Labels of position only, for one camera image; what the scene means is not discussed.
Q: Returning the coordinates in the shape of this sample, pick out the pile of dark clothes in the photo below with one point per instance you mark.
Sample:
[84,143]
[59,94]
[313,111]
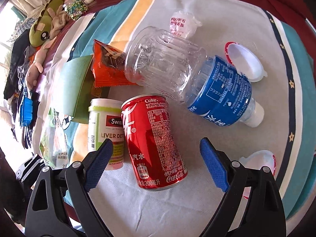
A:
[14,66]

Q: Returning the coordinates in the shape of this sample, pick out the white plastic bag red print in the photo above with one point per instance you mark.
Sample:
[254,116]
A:
[182,23]

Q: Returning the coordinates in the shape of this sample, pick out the red soda can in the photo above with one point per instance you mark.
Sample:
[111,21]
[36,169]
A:
[153,148]

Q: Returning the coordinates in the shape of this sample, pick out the clear jar of glitter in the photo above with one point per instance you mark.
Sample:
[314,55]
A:
[74,7]

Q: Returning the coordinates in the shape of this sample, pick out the blue plastic basket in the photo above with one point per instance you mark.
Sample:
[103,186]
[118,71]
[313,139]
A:
[26,111]

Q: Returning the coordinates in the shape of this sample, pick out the pink plush toy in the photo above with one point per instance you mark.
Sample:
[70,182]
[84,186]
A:
[35,66]

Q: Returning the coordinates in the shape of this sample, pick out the green plush dinosaur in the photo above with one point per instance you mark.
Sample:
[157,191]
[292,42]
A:
[39,32]

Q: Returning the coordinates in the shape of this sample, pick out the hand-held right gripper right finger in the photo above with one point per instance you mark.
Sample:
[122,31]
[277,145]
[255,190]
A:
[213,165]

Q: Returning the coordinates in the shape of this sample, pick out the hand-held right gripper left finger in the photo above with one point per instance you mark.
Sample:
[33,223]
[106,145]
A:
[98,164]

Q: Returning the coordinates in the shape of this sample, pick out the green cardboard box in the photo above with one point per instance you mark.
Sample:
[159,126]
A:
[76,86]

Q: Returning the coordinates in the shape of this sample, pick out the clear plastic bottle blue label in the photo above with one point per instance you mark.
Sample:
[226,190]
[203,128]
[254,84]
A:
[172,71]

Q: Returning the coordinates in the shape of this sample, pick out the white jelly cup red rim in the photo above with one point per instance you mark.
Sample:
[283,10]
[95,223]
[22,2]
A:
[244,61]
[259,161]

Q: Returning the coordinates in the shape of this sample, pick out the clear plastic wrapper green print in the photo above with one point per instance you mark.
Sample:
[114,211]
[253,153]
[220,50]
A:
[53,140]

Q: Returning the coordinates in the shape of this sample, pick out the white supplement bottle green label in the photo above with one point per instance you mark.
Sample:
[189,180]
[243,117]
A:
[103,128]

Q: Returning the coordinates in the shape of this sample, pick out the printed striped blanket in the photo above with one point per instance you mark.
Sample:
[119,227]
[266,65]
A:
[246,9]

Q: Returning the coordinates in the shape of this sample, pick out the orange snack packet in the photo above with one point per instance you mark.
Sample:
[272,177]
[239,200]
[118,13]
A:
[106,66]

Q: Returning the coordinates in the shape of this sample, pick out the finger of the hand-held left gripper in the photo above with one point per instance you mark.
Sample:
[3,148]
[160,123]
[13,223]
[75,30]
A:
[27,165]

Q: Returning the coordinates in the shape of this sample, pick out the beige plush toy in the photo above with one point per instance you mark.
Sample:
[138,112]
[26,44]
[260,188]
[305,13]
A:
[58,19]

